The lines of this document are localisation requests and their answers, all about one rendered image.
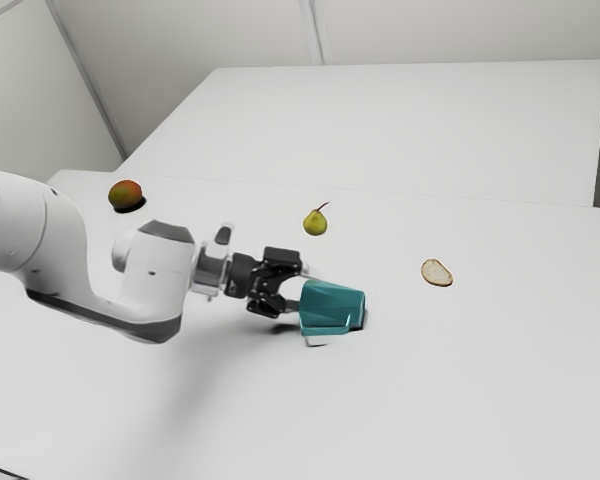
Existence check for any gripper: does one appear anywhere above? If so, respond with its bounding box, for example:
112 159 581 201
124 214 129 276
223 245 325 319

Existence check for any teal faceted mug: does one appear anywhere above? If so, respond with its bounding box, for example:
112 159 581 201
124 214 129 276
297 279 368 338

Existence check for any yellow green pear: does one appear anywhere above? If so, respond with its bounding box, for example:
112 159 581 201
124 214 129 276
302 201 331 237

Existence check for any bread slice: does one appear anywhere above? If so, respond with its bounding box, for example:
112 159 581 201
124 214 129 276
420 258 454 288

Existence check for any red green mango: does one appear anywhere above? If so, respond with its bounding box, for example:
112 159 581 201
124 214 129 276
107 179 145 210

